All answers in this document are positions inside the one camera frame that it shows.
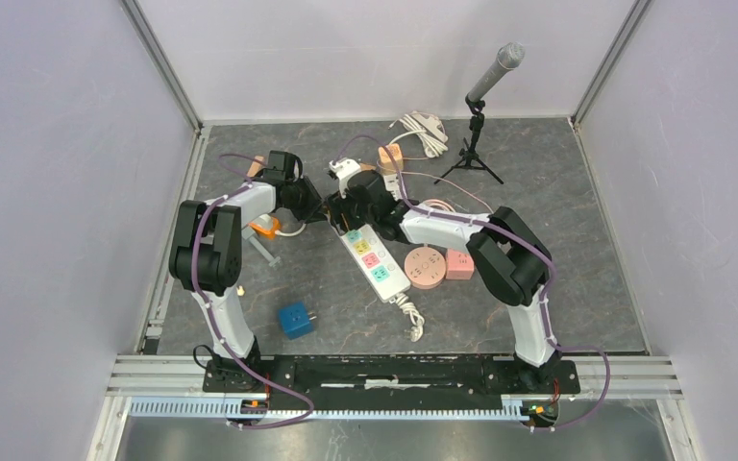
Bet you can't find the white green small power strip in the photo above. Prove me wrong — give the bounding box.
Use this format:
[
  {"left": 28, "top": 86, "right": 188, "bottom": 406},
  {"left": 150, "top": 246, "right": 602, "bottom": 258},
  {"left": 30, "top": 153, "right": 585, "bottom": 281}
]
[{"left": 383, "top": 175, "right": 401, "bottom": 200}]

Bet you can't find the orange wooden cube socket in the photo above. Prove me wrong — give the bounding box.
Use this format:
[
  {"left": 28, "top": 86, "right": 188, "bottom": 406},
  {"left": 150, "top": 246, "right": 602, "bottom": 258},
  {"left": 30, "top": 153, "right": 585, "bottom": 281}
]
[{"left": 378, "top": 143, "right": 404, "bottom": 175}]

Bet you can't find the orange power strip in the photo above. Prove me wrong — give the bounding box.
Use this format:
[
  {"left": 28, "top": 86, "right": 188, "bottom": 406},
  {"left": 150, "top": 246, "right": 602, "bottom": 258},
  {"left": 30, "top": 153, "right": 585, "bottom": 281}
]
[{"left": 249, "top": 214, "right": 282, "bottom": 240}]

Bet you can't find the white long power strip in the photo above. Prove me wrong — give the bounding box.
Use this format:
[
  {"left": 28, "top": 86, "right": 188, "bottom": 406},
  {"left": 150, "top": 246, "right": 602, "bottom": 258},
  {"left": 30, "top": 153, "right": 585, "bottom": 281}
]
[{"left": 339, "top": 225, "right": 411, "bottom": 303}]

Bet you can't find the pink round socket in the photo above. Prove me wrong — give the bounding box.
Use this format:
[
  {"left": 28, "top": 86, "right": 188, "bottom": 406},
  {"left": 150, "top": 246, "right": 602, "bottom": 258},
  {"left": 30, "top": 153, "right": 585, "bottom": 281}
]
[{"left": 404, "top": 246, "right": 447, "bottom": 290}]

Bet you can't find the pink plug adapter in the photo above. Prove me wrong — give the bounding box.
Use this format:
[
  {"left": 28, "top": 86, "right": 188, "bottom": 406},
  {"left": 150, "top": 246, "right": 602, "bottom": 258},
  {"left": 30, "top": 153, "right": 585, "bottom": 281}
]
[{"left": 445, "top": 249, "right": 475, "bottom": 280}]

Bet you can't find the blue cube adapter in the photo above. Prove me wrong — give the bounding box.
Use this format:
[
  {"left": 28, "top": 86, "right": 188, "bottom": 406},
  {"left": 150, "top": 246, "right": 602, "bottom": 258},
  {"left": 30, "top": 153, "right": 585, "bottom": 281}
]
[{"left": 278, "top": 302, "right": 314, "bottom": 340}]

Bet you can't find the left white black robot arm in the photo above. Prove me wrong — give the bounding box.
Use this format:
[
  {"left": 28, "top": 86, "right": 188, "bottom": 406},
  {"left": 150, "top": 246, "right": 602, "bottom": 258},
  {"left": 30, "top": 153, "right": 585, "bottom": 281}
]
[{"left": 168, "top": 151, "right": 324, "bottom": 392}]

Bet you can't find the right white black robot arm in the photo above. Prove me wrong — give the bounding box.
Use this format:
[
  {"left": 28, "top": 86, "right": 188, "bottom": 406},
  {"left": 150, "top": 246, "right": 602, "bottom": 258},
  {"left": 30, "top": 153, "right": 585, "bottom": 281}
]
[{"left": 326, "top": 162, "right": 561, "bottom": 392}]

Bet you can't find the wooden block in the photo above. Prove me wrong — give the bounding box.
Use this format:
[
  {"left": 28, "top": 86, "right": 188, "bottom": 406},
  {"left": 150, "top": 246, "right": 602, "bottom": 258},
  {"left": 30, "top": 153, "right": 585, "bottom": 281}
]
[{"left": 247, "top": 156, "right": 265, "bottom": 178}]

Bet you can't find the black tripod microphone stand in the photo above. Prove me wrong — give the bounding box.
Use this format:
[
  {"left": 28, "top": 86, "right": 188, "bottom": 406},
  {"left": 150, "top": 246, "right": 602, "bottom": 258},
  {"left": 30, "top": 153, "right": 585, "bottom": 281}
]
[{"left": 433, "top": 98, "right": 504, "bottom": 184}]

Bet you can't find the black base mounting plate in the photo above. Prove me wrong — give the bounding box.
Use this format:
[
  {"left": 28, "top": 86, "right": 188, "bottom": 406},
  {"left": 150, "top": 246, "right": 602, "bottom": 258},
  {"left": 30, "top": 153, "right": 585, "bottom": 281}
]
[{"left": 202, "top": 353, "right": 581, "bottom": 411}]

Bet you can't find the grey handheld microphone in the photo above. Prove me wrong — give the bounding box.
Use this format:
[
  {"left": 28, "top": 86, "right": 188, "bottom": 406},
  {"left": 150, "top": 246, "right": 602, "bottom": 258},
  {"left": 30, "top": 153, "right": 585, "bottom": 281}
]
[{"left": 465, "top": 42, "right": 526, "bottom": 103}]

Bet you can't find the white coiled cable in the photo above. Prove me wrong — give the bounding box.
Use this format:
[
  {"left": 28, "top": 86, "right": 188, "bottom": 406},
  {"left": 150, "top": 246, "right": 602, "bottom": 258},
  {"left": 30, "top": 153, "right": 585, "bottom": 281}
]
[{"left": 273, "top": 219, "right": 308, "bottom": 239}]

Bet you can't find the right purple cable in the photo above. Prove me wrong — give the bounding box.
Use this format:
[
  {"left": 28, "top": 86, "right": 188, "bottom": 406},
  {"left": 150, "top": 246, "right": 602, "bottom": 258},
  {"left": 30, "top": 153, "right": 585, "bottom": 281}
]
[{"left": 334, "top": 134, "right": 612, "bottom": 434}]

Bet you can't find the purple cable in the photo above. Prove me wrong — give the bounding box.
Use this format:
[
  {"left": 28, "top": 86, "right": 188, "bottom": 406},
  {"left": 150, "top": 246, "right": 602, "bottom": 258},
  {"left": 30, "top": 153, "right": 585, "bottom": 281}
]
[
  {"left": 334, "top": 134, "right": 612, "bottom": 434},
  {"left": 190, "top": 152, "right": 316, "bottom": 432}
]

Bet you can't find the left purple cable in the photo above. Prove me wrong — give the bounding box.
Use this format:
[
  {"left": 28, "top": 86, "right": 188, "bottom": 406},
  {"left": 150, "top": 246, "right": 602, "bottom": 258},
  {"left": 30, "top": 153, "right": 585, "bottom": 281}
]
[{"left": 190, "top": 152, "right": 316, "bottom": 432}]

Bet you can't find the orange square plug with cable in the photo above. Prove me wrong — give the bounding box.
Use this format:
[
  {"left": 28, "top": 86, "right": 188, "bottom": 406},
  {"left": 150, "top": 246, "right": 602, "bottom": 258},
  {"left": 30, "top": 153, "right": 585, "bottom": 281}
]
[{"left": 401, "top": 171, "right": 494, "bottom": 213}]

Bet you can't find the white bundled cable top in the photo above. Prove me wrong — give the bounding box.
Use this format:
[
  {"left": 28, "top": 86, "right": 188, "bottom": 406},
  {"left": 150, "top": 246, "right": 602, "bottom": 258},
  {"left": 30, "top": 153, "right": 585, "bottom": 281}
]
[{"left": 389, "top": 110, "right": 452, "bottom": 159}]

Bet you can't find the white strip cable with plug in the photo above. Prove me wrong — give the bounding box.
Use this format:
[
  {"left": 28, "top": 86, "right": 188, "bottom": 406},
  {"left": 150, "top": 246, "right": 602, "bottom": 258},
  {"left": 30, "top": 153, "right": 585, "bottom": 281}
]
[{"left": 391, "top": 293, "right": 427, "bottom": 344}]

